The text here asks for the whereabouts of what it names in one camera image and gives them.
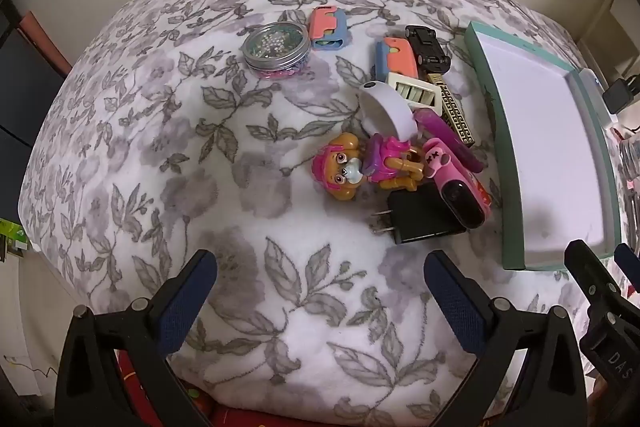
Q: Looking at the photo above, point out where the black toy car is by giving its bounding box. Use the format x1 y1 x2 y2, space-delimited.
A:
405 25 451 75

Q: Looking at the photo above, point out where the round metal tin of beads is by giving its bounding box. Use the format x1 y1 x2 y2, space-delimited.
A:
243 22 310 80

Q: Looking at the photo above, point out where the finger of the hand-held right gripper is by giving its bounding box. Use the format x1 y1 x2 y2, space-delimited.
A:
614 243 640 295
564 239 640 388

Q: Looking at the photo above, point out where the coral and blue silicone case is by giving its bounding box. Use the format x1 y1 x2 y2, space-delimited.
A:
375 36 418 80
308 6 349 51

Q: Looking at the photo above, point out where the purple pen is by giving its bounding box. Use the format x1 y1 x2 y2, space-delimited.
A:
412 107 485 172

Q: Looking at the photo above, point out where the gold patterned bar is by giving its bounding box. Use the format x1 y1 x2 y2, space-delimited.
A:
427 74 473 150

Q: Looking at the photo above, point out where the teal box with white inside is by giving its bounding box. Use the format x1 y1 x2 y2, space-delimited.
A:
464 21 623 272

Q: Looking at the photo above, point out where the cream plastic frame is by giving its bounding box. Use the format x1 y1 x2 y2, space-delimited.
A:
386 72 443 115

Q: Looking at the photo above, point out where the black power adapter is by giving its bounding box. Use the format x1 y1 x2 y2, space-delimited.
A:
602 77 640 114

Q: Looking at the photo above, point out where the dark cabinet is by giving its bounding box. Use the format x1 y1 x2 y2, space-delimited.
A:
0 0 73 228

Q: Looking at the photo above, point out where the black charger plug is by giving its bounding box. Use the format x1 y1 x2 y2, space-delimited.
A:
370 182 468 247

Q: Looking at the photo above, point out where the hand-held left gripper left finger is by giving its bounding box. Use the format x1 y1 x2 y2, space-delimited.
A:
54 249 218 427

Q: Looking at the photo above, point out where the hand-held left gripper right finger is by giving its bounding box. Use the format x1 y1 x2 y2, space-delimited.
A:
423 249 588 427

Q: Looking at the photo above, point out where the floral blanket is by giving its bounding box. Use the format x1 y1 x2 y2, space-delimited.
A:
17 0 640 427

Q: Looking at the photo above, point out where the pink puppy toy figure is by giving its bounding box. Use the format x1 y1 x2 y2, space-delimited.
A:
311 132 426 200

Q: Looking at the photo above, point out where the pink kids watch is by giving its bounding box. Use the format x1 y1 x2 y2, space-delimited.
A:
420 138 493 229

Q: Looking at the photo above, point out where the green packet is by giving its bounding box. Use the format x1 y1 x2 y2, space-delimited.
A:
0 217 28 263

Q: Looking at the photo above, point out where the white power bank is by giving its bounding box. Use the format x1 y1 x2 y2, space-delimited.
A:
580 68 621 128

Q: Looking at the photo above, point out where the white smart watch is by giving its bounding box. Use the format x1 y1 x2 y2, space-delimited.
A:
359 80 418 142

